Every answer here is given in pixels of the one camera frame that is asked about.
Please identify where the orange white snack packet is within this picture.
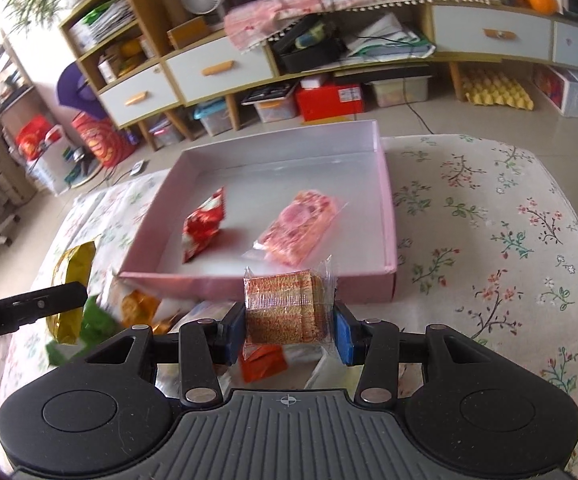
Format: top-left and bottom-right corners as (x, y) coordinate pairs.
(239, 344), (289, 384)

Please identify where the clear wafer pack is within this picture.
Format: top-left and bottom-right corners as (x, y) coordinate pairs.
(243, 257), (337, 346)

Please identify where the gold snack bar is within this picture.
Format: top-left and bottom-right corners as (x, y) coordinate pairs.
(46, 242), (97, 344)

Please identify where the green snack pack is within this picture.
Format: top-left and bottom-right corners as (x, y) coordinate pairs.
(46, 295), (120, 366)

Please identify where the red candy bag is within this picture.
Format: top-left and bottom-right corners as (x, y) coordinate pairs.
(182, 188), (225, 263)

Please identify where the pink nougat pack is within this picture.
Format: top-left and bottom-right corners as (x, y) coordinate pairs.
(252, 190), (347, 268)

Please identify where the lotus root chip packet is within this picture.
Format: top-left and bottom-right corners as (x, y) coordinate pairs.
(100, 278), (197, 335)

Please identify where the white shopping bag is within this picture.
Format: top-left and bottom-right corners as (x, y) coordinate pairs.
(14, 114), (80, 196)

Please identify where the pink cardboard box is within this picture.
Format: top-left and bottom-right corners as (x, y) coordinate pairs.
(118, 120), (397, 304)

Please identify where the floral tablecloth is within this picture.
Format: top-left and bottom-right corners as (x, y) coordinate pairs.
(0, 133), (578, 470)

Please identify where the red lantern bag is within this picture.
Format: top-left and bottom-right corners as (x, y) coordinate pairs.
(72, 112), (136, 169)

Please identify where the red shoe box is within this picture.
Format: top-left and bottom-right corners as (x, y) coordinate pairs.
(295, 82), (365, 122)

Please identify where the wooden tv cabinet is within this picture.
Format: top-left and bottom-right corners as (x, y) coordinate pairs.
(61, 0), (578, 128)

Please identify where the yellow egg tray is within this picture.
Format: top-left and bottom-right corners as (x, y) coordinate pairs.
(462, 68), (534, 110)

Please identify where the black storage tray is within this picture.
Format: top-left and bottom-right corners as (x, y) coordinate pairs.
(272, 14), (347, 73)

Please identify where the pink cloth on cabinet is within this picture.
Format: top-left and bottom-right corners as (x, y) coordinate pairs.
(224, 0), (488, 52)

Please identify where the white decorative box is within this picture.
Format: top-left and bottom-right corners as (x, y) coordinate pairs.
(532, 64), (578, 118)

